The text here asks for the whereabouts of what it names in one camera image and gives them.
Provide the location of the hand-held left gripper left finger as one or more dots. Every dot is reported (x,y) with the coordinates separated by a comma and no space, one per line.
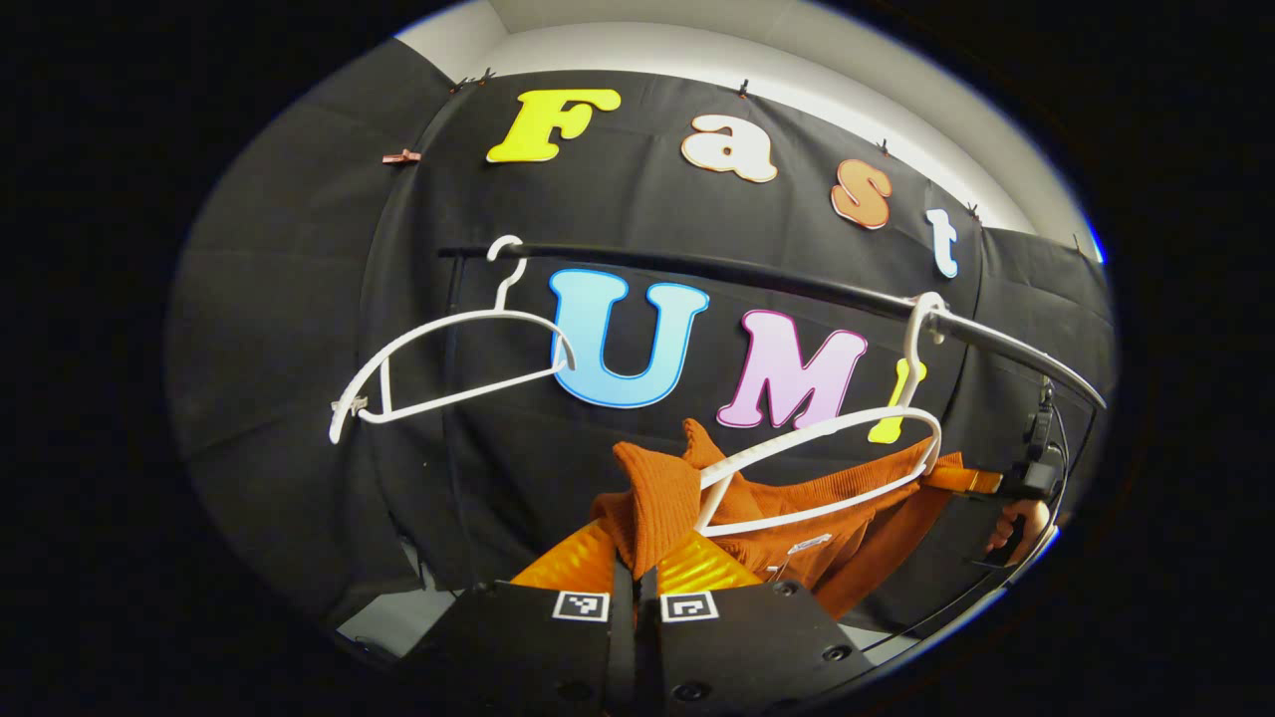
(518,647)

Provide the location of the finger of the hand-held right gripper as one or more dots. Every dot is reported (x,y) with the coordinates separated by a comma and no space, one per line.
(961,480)

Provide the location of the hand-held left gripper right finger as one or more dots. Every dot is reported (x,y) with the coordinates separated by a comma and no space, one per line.
(747,647)

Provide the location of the white plastic hanger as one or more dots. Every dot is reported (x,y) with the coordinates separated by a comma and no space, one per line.
(498,313)
(827,423)

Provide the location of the black clothes rack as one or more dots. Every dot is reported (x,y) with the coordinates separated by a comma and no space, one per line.
(777,275)

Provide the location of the black backdrop cloth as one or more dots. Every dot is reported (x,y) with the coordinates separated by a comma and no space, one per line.
(279,299)

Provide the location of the copper spring clamp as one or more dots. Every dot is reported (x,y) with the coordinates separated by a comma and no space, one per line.
(400,156)

